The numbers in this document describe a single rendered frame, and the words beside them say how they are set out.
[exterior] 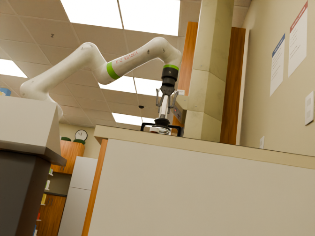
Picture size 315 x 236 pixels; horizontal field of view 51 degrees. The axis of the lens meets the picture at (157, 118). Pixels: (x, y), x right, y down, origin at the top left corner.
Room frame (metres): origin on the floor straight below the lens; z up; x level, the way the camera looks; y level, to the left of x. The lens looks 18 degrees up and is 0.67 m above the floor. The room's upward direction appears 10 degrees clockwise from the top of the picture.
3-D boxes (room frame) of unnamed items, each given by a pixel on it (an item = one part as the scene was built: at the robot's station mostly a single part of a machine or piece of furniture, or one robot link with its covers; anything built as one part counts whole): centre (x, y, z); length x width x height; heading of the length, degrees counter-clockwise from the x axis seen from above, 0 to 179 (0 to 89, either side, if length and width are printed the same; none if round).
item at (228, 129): (2.41, -0.36, 1.64); 0.49 x 0.03 x 1.40; 86
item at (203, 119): (2.19, -0.32, 1.32); 0.32 x 0.25 x 0.77; 176
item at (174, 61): (1.72, -0.02, 1.58); 0.13 x 0.11 x 0.14; 138
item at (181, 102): (2.20, -0.14, 1.46); 0.32 x 0.11 x 0.10; 176
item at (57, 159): (1.76, 0.65, 0.92); 0.32 x 0.32 x 0.04; 84
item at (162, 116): (1.72, -0.03, 1.21); 0.09 x 0.09 x 0.07
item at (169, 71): (1.73, -0.03, 1.48); 0.12 x 0.09 x 0.06; 175
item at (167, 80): (1.72, -0.03, 1.41); 0.08 x 0.07 x 0.09; 85
